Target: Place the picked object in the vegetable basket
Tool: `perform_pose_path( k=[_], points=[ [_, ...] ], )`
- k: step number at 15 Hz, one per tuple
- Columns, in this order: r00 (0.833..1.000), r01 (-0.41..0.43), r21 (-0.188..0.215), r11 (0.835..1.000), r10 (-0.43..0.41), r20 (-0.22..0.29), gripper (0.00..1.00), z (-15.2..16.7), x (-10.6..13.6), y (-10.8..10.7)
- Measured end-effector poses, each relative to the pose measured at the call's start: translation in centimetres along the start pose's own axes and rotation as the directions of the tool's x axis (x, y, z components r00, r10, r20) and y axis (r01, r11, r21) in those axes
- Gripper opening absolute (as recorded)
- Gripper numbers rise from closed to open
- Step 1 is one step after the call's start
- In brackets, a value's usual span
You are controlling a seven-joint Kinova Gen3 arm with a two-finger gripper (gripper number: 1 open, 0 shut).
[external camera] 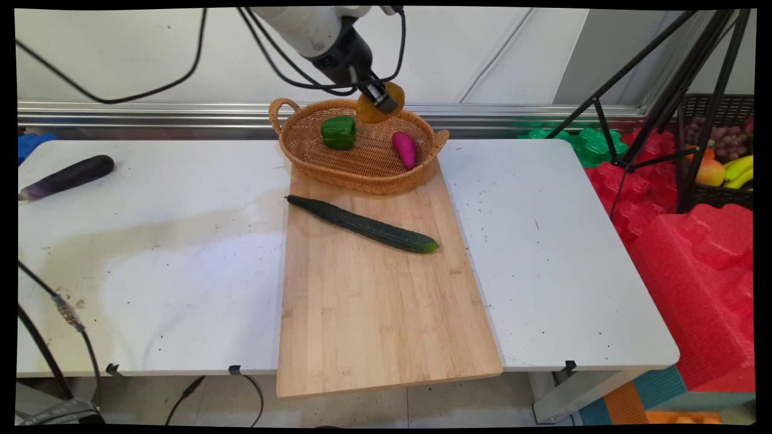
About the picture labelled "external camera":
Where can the red foam mats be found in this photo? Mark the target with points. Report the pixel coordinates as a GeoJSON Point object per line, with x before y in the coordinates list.
{"type": "Point", "coordinates": [693, 283]}

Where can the long green cucumber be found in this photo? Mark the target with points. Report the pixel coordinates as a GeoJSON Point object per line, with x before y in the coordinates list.
{"type": "Point", "coordinates": [368, 226]}

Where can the purple grapes bunch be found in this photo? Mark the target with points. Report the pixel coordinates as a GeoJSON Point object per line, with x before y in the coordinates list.
{"type": "Point", "coordinates": [727, 140]}

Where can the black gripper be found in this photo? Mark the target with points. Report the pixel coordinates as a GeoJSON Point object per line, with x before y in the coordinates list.
{"type": "Point", "coordinates": [344, 57]}

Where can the black tripod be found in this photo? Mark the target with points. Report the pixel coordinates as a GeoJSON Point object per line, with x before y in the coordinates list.
{"type": "Point", "coordinates": [669, 96]}

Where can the dark purple eggplant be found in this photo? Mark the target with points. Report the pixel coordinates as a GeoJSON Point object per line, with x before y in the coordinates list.
{"type": "Point", "coordinates": [66, 178]}

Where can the grey bag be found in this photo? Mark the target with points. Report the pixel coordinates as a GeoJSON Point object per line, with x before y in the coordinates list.
{"type": "Point", "coordinates": [60, 415]}

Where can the green bell pepper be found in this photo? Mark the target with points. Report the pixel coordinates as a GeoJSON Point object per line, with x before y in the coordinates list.
{"type": "Point", "coordinates": [339, 132]}

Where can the magenta sweet potato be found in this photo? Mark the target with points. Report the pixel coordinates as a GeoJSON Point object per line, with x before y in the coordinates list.
{"type": "Point", "coordinates": [405, 149]}

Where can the aluminium wall rail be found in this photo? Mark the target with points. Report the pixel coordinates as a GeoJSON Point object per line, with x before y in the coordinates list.
{"type": "Point", "coordinates": [512, 114]}

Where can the green foam mat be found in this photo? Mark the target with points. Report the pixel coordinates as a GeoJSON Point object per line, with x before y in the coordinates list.
{"type": "Point", "coordinates": [594, 147]}

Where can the orange-brown potato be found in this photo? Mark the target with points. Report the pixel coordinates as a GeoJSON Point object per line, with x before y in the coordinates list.
{"type": "Point", "coordinates": [368, 113]}

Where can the blue foam piece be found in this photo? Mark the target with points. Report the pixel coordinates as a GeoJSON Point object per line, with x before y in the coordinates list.
{"type": "Point", "coordinates": [33, 146]}

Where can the black wicker fruit crate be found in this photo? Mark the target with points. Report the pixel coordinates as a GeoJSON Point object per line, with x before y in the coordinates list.
{"type": "Point", "coordinates": [724, 199]}

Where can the yellow red mango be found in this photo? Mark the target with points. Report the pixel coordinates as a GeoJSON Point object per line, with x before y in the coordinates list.
{"type": "Point", "coordinates": [710, 173]}

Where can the white table leg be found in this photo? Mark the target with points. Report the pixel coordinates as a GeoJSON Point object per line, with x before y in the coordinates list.
{"type": "Point", "coordinates": [579, 398]}

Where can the yellow green bananas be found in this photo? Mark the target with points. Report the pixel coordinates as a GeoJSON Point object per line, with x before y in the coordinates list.
{"type": "Point", "coordinates": [740, 170]}

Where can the blue and orange foam tiles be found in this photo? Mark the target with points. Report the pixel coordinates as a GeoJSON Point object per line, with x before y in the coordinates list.
{"type": "Point", "coordinates": [639, 401]}

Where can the woven wicker basket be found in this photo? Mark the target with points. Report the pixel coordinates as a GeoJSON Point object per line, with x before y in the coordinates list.
{"type": "Point", "coordinates": [362, 163]}

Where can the wooden cutting board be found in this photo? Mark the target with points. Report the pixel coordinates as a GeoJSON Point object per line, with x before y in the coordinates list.
{"type": "Point", "coordinates": [386, 331]}

